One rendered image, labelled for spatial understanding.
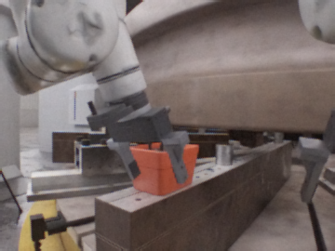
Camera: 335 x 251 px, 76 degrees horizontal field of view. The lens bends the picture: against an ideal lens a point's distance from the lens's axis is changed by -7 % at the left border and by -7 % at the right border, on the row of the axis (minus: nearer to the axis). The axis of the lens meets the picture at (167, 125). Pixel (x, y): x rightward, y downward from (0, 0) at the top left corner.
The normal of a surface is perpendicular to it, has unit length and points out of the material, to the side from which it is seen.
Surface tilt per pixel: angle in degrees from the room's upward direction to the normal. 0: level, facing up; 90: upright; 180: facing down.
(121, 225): 90
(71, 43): 96
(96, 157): 90
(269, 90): 90
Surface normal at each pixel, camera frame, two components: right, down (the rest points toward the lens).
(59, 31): 0.56, 0.15
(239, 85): -0.58, 0.02
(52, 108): -0.27, 0.04
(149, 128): -0.52, 0.42
